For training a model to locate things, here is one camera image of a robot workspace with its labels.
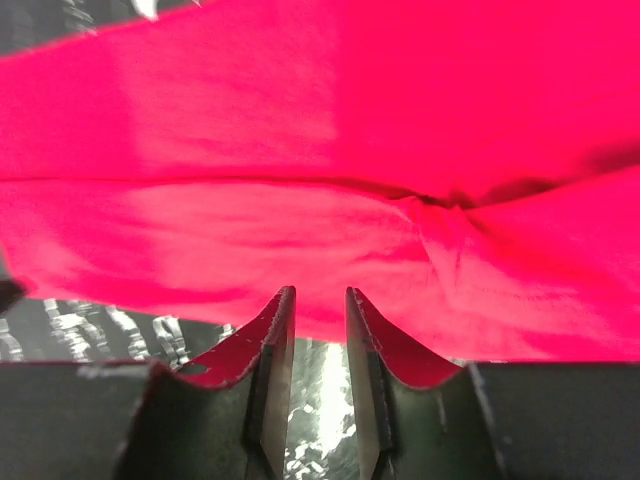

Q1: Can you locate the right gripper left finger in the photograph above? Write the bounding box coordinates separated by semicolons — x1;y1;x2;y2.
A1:
169;285;297;480

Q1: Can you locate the red t-shirt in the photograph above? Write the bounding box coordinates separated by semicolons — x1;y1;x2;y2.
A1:
1;1;639;361

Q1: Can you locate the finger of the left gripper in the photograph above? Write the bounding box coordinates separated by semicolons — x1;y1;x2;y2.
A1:
0;279;25;314

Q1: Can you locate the black marbled table mat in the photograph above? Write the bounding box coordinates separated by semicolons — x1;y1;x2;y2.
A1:
0;0;506;480

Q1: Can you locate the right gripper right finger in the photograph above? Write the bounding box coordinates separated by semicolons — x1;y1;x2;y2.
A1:
344;285;464;480

